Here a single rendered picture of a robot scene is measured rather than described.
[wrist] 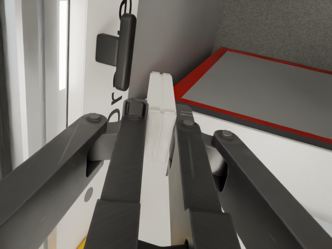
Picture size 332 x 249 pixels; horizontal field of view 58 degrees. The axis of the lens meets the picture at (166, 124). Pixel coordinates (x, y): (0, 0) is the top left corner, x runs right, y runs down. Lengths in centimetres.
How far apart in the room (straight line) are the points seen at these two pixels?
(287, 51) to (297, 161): 76
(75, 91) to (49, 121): 4
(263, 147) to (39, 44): 32
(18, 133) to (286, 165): 35
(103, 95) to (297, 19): 92
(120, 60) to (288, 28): 93
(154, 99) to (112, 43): 15
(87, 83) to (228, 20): 92
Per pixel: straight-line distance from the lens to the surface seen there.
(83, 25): 29
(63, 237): 43
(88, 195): 44
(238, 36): 118
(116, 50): 30
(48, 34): 28
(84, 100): 31
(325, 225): 51
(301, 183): 48
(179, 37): 65
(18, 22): 25
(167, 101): 16
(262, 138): 45
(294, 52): 118
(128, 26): 29
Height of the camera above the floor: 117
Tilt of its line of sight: 61 degrees down
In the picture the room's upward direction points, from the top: 138 degrees counter-clockwise
